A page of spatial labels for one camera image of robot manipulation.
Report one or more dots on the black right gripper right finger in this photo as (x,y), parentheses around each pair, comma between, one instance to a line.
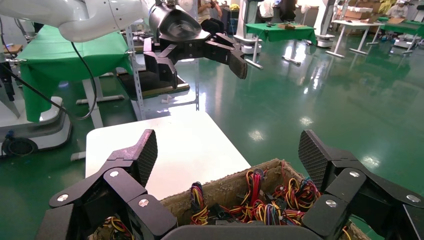
(357,195)

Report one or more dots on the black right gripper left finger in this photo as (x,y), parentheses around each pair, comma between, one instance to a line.
(116,188)

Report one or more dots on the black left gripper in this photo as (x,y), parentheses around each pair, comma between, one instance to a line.
(175,26)

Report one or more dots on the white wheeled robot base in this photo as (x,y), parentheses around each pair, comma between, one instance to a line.
(43,126)

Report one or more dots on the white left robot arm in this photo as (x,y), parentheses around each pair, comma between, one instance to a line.
(82,16)

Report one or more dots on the seated person in dark trousers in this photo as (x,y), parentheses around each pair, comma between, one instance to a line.
(208,20)

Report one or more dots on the grey metal shelf rack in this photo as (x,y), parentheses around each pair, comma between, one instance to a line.
(137,86)

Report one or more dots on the white robot column with base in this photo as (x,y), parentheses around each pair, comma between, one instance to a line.
(246,20)

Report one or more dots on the person in white shirt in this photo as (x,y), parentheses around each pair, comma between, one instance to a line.
(266,8)

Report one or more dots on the green cloth table with items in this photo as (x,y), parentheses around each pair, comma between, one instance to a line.
(281,32)

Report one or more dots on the person in black clothes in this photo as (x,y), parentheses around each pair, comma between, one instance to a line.
(287,10)

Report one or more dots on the brown cardboard divider box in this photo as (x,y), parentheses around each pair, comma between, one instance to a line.
(225,188)

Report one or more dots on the green cloth covered table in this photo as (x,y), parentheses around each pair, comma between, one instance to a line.
(59,59)

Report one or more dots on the white bare table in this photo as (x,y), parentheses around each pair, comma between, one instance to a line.
(354,24)

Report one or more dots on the stacked brown cardboard boxes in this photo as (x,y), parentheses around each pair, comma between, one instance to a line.
(359,13)

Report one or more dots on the long green cloth table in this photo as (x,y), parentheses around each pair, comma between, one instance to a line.
(400,28)

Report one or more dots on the person in white cap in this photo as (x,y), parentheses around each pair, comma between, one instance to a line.
(397,10)

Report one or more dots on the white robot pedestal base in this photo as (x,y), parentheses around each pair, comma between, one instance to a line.
(326,36)

